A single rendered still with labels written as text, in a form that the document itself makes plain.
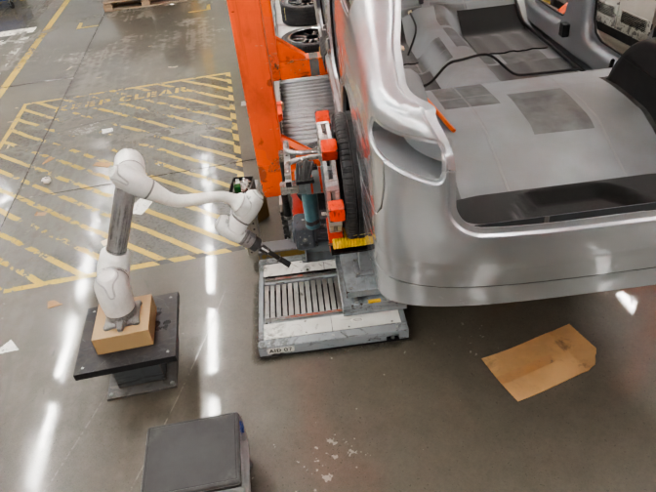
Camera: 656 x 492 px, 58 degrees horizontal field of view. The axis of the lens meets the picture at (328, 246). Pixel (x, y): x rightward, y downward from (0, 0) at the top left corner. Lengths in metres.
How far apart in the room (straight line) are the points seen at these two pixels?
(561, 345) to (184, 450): 1.98
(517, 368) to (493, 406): 0.28
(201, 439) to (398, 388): 1.05
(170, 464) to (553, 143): 2.27
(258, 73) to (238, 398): 1.72
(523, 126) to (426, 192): 1.26
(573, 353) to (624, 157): 1.02
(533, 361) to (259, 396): 1.43
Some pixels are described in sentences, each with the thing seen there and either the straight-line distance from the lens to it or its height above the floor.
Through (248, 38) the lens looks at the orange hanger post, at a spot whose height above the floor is 1.48.
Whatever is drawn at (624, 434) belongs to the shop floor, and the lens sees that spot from 3.10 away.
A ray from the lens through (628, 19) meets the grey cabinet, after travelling 7.51.
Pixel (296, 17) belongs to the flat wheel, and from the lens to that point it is 7.69.
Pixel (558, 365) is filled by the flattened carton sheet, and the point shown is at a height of 0.01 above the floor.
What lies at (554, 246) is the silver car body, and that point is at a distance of 2.17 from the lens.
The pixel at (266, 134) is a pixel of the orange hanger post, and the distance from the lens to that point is 3.43.
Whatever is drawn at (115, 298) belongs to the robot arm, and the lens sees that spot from 3.05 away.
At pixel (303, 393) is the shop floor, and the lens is 3.12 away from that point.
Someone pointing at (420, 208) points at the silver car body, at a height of 1.29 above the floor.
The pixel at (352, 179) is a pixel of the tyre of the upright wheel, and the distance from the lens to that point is 2.76.
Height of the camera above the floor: 2.40
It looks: 37 degrees down
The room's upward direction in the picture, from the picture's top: 7 degrees counter-clockwise
